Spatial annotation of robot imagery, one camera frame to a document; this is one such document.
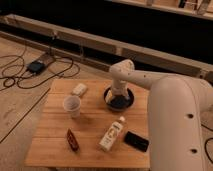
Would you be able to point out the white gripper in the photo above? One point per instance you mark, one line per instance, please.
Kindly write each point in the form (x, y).
(117, 88)

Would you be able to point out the dark ceramic bowl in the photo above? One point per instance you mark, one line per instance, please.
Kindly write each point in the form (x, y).
(118, 102)

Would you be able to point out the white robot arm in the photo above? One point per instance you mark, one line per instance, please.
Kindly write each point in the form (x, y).
(174, 105)

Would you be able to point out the white plastic bottle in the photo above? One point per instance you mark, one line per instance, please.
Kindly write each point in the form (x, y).
(112, 134)

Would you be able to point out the white paper cup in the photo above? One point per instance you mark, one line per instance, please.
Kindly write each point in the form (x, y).
(72, 105)

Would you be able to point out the black rectangular phone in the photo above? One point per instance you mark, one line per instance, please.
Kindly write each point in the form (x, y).
(136, 141)

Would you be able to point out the wooden table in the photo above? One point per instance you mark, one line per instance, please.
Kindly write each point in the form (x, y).
(50, 148)

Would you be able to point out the red brown snack packet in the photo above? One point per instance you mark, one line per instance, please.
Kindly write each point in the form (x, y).
(72, 141)

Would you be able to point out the blue power adapter box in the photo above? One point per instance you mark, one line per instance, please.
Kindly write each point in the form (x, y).
(35, 67)

